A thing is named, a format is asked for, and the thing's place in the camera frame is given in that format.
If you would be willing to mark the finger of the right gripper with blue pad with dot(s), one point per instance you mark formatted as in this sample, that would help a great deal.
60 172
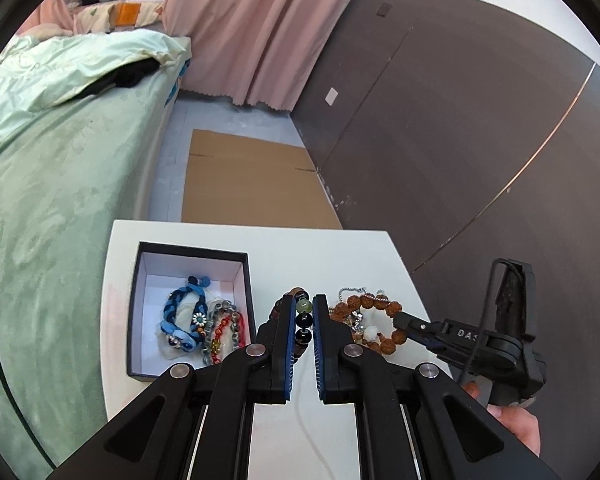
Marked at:
435 346

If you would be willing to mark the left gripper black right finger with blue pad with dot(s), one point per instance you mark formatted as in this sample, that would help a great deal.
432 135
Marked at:
413 423

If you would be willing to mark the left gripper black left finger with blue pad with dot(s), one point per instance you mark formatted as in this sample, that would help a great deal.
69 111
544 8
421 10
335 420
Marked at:
194 424

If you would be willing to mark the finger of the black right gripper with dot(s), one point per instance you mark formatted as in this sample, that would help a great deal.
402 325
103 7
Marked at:
418 330

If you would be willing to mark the black jewelry box white interior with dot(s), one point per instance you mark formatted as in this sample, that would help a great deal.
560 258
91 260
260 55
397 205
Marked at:
159 270

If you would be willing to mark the person's right hand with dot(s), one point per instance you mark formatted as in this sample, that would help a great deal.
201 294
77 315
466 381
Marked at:
522 424

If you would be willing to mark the dark brown wardrobe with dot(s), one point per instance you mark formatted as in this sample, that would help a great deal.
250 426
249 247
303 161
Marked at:
469 133

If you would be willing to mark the flat brown cardboard sheet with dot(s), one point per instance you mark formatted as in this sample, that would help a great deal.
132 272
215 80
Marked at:
243 181

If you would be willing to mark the green bed sheet mattress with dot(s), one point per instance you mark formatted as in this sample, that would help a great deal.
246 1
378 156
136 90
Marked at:
64 181

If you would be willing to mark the pink curtain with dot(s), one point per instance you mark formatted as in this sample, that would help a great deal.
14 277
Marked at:
252 51

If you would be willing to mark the light green duvet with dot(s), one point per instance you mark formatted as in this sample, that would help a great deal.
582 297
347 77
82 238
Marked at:
37 75

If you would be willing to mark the patterned pillow orange patch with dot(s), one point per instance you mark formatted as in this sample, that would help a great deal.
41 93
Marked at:
118 15

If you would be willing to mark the silver chain keyring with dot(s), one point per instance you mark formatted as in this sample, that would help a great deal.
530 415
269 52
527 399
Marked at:
353 309

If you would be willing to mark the white wall socket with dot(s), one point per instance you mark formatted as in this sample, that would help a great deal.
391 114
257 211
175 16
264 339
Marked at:
331 97

